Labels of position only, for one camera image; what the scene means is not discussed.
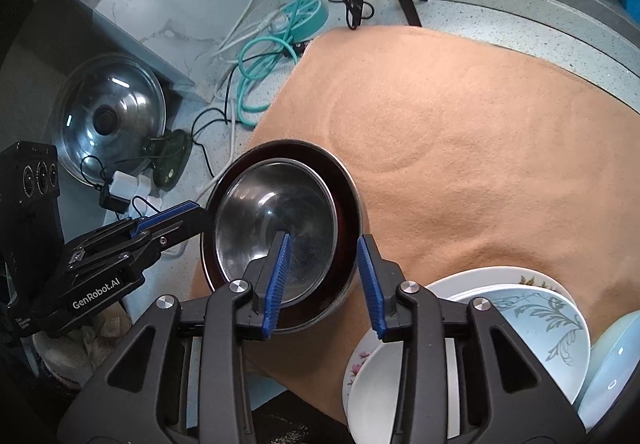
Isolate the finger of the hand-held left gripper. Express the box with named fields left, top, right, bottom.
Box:
left=130, top=200, right=214, bottom=240
left=149, top=229, right=202, bottom=258

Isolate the dark green device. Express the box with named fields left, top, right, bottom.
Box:
left=149, top=129, right=194, bottom=190

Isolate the pink floral deep plate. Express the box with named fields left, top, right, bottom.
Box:
left=575, top=311, right=636, bottom=430
left=342, top=334, right=453, bottom=444

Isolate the thin black cable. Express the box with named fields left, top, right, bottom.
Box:
left=191, top=68, right=239, bottom=181

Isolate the stainless steel bowl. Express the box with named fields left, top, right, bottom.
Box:
left=200, top=140, right=365, bottom=332

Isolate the black charger block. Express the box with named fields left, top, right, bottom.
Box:
left=99, top=186, right=134, bottom=216

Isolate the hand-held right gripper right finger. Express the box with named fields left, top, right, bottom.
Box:
left=357, top=234, right=588, bottom=444

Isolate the black box with round ports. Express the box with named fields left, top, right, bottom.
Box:
left=0, top=140, right=62, bottom=275

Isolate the teal cable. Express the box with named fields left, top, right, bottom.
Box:
left=235, top=0, right=326, bottom=127

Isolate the teal cable reel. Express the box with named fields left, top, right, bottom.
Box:
left=284, top=0, right=329, bottom=43

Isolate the person's left hand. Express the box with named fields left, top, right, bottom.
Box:
left=35, top=301, right=132, bottom=377

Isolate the white leaf-print plate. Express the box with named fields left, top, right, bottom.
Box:
left=425, top=266, right=581, bottom=306
left=467, top=284, right=592, bottom=407

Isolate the tan cloth mat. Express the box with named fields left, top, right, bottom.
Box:
left=190, top=26, right=640, bottom=430

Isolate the white power adapter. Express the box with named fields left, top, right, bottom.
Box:
left=109, top=170, right=154, bottom=201

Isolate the glass pot lid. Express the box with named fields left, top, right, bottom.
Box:
left=52, top=53, right=168, bottom=185

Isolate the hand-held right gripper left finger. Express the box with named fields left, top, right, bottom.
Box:
left=57, top=231, right=293, bottom=444

